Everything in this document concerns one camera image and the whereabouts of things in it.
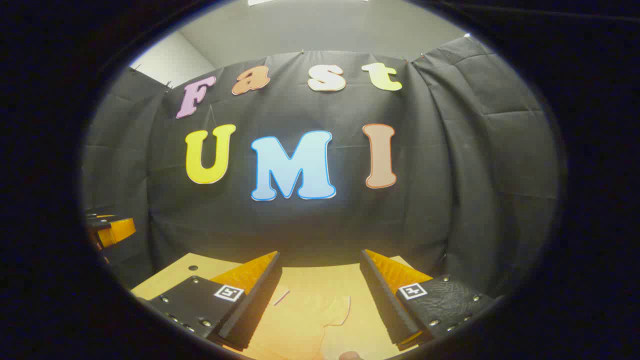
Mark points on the orange polo T-shirt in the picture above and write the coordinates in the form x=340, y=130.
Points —
x=300, y=325

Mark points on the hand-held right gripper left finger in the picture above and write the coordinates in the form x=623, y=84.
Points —
x=255, y=310

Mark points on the black backdrop cloth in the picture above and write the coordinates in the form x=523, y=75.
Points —
x=450, y=200

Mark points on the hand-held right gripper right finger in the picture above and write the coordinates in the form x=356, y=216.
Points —
x=385, y=305

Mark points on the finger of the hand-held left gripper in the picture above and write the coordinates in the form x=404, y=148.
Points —
x=120, y=231

